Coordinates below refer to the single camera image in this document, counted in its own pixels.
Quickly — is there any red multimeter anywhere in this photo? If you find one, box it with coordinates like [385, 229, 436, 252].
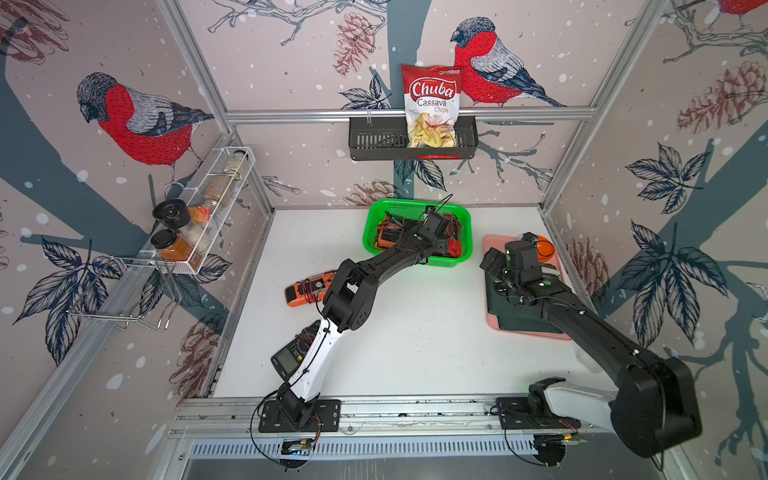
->
[445, 216, 462, 258]

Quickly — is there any green plastic basket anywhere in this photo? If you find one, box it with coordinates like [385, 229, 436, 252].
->
[362, 199, 473, 268]

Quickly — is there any large orange multimeter face down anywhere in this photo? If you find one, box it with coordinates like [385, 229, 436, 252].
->
[284, 270, 336, 308]

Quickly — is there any green multimeter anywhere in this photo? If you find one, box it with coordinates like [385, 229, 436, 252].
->
[271, 320, 321, 380]

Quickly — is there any orange multimeter with leads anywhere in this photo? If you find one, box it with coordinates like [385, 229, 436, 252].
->
[374, 216, 405, 251]

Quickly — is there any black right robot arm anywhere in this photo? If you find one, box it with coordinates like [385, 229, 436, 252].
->
[480, 233, 703, 458]

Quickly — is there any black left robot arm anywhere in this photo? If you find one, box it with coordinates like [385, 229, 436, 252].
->
[275, 205, 457, 430]

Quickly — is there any orange bowl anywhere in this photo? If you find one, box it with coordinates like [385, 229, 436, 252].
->
[535, 236, 556, 263]

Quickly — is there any pink tray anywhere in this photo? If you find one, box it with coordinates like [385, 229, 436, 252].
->
[485, 235, 570, 341]

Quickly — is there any Chuba cassava chips bag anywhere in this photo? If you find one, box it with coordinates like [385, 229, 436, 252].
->
[401, 65, 463, 148]

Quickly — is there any black lid spice jar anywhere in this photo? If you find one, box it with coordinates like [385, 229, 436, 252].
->
[152, 199, 192, 230]

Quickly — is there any orange spice jar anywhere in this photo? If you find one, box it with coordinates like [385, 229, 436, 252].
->
[150, 229, 194, 262]

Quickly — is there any black wall basket shelf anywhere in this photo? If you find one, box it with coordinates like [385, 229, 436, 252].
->
[348, 117, 479, 161]

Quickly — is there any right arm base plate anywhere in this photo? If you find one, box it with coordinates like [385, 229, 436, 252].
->
[495, 395, 581, 431]

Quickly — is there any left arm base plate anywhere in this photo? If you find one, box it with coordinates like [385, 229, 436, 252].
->
[257, 400, 341, 433]

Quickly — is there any white wire spice rack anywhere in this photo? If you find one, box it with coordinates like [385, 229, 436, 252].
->
[150, 146, 254, 276]

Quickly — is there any wire hook rack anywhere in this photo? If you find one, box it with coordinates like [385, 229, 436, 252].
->
[69, 255, 181, 332]

